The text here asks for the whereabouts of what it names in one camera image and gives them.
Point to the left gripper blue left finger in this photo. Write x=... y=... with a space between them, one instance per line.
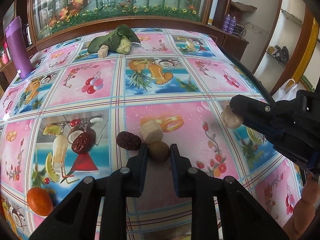
x=138 y=166

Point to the colourful fruit print tablecloth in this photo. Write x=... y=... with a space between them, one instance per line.
x=180 y=79

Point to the white plastic bag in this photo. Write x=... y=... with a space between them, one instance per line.
x=286 y=92

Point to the purple thermos bottle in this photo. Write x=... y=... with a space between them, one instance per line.
x=17 y=48

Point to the orange mandarin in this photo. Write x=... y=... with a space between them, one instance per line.
x=39 y=201

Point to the green leafy cauliflower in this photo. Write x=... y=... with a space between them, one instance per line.
x=118 y=41

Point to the pink bottle on sideboard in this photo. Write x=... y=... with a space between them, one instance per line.
x=5 y=53

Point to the flower mural glass panel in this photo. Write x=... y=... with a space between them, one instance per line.
x=51 y=16

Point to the beige cake piece by cauliflower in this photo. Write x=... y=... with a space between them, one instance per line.
x=103 y=51

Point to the beige cake cube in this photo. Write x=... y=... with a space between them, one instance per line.
x=151 y=132
x=230 y=119

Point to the dark red date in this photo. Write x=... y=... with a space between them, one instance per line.
x=128 y=141

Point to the person's hand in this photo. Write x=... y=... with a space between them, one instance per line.
x=304 y=211

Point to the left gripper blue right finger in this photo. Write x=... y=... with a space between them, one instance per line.
x=179 y=168

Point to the purple bottles on shelf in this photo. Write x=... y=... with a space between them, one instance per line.
x=229 y=24

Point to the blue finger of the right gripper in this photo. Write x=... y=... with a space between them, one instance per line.
x=261 y=124
x=250 y=108

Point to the brown kiwi back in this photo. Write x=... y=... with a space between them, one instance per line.
x=159 y=151

